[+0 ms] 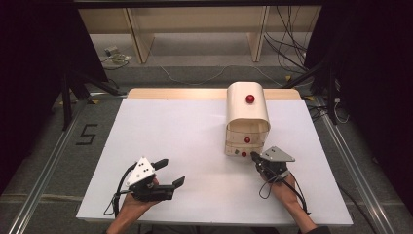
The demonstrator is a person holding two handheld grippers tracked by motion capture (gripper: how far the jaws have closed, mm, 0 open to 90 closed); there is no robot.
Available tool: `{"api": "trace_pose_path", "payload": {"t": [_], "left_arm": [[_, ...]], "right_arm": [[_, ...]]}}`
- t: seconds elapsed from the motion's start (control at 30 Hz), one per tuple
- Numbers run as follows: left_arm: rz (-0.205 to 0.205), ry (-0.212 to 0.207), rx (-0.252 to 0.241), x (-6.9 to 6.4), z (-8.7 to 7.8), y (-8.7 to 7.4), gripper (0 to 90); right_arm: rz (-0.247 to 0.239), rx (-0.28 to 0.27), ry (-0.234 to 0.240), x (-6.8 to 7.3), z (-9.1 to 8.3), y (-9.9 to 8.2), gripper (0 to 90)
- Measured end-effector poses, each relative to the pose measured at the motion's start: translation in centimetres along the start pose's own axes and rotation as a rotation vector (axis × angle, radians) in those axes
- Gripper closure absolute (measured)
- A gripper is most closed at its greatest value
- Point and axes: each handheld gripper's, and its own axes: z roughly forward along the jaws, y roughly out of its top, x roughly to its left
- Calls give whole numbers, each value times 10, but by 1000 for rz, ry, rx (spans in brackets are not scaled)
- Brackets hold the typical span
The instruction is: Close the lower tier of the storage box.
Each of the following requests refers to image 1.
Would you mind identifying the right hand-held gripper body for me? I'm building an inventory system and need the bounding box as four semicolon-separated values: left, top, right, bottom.
255;145;296;183

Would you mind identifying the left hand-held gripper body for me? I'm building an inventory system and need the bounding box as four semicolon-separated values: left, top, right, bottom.
125;156;175;202

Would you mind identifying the clear drawer with red knob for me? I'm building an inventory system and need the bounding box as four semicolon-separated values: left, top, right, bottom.
225;128;271;146
224;142;266;158

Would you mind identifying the cream drawer cabinet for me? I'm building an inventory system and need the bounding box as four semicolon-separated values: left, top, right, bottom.
224;81;272;158

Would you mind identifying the person's left hand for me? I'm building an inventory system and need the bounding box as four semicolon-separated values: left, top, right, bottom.
121;176;160;214

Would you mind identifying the person's right hand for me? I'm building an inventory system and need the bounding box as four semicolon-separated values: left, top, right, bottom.
260;173;299;205

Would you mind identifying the white board sheet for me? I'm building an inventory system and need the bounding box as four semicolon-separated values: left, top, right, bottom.
75;97;355;227

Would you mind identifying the black tripod stand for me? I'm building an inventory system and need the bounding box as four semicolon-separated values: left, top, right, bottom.
282;48;340;126
59;69;128;131

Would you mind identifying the grey power adapter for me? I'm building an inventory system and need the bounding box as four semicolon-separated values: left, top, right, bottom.
103;45;120;57

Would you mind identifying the black curtain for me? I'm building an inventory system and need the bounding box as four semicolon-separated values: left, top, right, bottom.
0;0;110;196
303;0;413;208

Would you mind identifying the black overhead bar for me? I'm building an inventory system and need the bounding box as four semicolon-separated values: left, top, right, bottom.
72;0;327;9

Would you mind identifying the left hand-held gripper black cable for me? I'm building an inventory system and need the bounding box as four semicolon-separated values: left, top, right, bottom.
103;162;137;218

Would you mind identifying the hand-held gripper black cable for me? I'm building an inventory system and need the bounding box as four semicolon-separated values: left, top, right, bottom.
258;174;311;216
103;162;137;218

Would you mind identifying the right hand-held gripper black cable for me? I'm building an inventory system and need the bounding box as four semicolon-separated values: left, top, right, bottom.
258;174;311;216

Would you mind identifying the short white floor cable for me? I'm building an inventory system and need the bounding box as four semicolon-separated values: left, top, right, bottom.
332;97;351;125

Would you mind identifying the aluminium floor rail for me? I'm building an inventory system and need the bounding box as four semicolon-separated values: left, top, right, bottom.
316;97;395;234
8;100;87;234

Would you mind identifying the black floor cable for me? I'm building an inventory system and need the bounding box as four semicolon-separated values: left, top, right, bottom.
337;184;378;234

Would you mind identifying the bundle of black cables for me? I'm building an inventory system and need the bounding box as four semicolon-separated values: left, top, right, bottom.
263;5;310;74

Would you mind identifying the light wooden desk frame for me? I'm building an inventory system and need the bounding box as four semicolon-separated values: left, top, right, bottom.
77;4;323;64

